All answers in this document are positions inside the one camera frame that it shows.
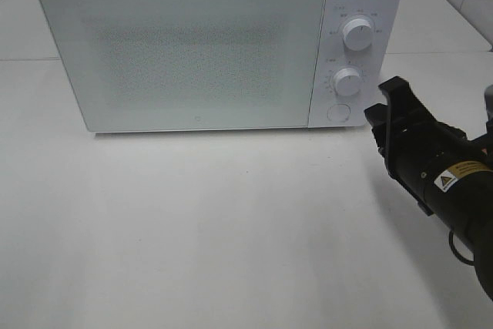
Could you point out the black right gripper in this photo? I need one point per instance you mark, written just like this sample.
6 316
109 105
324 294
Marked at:
417 148

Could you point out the round white door button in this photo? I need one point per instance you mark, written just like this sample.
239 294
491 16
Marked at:
338 113

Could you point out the white microwave door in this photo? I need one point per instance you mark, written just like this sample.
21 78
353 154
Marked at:
166 65

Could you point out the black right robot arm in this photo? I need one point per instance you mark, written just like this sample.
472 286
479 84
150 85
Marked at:
448 174

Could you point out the lower white timer knob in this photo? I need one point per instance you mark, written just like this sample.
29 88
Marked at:
347 81

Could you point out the white microwave oven body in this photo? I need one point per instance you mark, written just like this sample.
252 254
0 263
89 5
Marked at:
369 1

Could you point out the upper white power knob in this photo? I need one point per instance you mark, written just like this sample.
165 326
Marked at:
357 32

